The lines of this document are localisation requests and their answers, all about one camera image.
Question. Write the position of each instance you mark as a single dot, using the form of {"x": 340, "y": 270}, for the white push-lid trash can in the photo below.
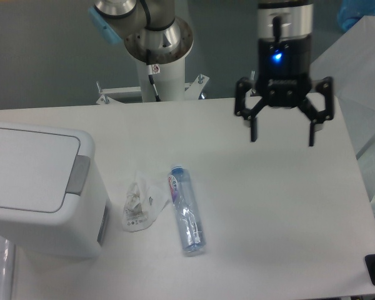
{"x": 52, "y": 197}

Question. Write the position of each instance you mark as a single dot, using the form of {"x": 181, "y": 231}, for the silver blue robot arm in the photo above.
{"x": 156, "y": 38}

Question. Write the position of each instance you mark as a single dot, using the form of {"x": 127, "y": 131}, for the white translucent plastic box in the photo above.
{"x": 351, "y": 62}

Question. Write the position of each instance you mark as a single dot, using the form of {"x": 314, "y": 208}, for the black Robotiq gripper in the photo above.
{"x": 282, "y": 81}

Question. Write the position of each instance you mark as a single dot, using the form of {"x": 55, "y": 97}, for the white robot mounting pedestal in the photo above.
{"x": 157, "y": 82}

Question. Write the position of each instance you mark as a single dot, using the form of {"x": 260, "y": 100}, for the crumpled clear plastic wrapper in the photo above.
{"x": 146, "y": 197}

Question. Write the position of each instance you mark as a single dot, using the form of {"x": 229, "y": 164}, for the clear plastic water bottle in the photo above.
{"x": 188, "y": 220}

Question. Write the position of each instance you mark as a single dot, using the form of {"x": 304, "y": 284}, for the clear bubble wrap sheet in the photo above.
{"x": 7, "y": 252}

